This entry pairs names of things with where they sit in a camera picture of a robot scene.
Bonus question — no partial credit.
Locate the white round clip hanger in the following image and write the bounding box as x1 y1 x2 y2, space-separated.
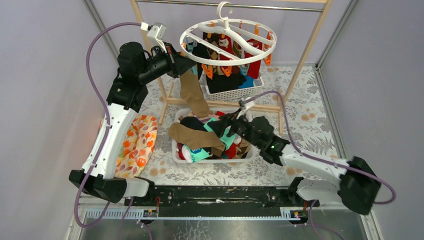
179 1 277 67

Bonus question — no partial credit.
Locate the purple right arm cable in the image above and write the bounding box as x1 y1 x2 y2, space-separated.
243 90 397 240

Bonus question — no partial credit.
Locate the blue cloth in basket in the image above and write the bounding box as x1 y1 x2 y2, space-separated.
238 75 255 89

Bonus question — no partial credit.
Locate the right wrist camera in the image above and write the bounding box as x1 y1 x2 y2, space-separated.
237 98 255 118

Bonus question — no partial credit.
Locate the mint green sock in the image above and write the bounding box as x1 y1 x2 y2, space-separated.
181 116 237 163

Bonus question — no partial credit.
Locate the wooden rack frame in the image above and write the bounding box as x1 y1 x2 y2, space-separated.
130 0 333 125

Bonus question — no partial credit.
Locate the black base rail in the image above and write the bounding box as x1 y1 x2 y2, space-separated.
124 185 320 219

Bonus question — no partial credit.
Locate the white perforated back basket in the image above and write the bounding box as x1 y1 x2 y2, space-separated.
199 73 265 101

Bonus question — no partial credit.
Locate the lower orange clip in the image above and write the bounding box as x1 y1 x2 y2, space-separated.
263 49 272 66

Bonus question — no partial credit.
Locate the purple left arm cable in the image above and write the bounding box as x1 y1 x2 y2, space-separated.
73 21 143 229

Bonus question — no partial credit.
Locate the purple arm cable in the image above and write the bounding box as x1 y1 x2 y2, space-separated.
243 90 397 240
73 21 143 229

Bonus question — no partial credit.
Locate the red hanging sock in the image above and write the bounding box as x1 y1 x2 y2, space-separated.
218 34 264 80

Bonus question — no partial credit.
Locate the white front laundry basket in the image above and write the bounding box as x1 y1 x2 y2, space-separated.
168 107 258 164

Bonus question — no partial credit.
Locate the rim orange clip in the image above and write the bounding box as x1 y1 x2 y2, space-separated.
201 64 214 79

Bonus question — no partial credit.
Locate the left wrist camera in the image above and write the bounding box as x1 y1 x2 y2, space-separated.
140 21 167 43

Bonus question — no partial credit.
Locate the brown argyle hanging sock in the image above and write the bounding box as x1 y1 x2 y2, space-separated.
202 31 221 75

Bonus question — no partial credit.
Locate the metal hanging rod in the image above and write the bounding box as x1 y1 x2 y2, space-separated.
135 0 324 13

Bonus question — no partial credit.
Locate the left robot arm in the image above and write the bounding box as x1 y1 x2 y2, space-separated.
68 42 196 203

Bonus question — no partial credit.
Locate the argyle beige green sock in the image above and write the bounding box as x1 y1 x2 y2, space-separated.
235 139 251 159

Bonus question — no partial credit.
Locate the tan ribbed sock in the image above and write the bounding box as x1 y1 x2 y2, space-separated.
179 70 210 118

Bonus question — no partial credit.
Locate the inner teal clip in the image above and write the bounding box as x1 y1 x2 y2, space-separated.
239 64 249 76

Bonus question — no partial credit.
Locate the red sock in basket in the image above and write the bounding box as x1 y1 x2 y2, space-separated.
171 107 256 164

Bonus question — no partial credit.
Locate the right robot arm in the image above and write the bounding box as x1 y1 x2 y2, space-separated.
205 113 382 215

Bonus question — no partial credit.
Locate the orange floral cloth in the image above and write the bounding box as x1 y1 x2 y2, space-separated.
114 114 158 178

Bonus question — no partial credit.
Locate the black sock in basket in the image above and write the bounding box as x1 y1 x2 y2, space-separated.
179 116 208 132

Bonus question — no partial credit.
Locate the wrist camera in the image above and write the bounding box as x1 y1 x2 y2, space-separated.
140 21 167 43
237 98 255 118

